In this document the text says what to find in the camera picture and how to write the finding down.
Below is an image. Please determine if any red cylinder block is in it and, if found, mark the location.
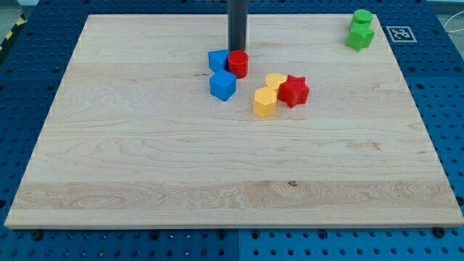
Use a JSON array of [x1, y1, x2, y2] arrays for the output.
[[227, 50, 249, 79]]

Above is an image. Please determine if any blue triangle block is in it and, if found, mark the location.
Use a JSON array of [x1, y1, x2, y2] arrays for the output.
[[208, 49, 230, 72]]

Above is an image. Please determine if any yellow hexagon block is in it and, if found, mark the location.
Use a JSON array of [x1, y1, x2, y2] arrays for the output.
[[253, 87, 277, 117]]

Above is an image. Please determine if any blue cube block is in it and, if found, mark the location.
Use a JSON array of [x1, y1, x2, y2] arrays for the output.
[[210, 69, 237, 102]]

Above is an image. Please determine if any yellow heart block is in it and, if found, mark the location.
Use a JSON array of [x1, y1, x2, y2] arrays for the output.
[[265, 73, 287, 92]]

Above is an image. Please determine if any red star block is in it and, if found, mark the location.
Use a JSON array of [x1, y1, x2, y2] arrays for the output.
[[278, 75, 310, 108]]

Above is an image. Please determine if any light wooden board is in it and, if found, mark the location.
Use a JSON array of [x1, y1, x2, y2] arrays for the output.
[[5, 14, 463, 229]]

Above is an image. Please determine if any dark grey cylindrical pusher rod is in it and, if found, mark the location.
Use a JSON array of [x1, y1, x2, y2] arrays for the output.
[[227, 0, 248, 51]]

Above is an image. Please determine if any green star block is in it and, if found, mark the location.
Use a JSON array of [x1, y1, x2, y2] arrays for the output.
[[345, 23, 375, 51]]

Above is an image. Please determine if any green cylinder block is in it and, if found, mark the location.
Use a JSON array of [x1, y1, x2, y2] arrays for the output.
[[349, 9, 373, 30]]

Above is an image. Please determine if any white fiducial marker tag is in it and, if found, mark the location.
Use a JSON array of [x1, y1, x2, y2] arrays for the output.
[[386, 25, 417, 43]]

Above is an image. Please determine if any yellow black hazard tape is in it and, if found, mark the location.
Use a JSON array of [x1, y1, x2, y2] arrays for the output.
[[1, 13, 28, 54]]

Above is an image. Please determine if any white cable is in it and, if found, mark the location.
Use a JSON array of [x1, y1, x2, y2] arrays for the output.
[[442, 10, 464, 35]]

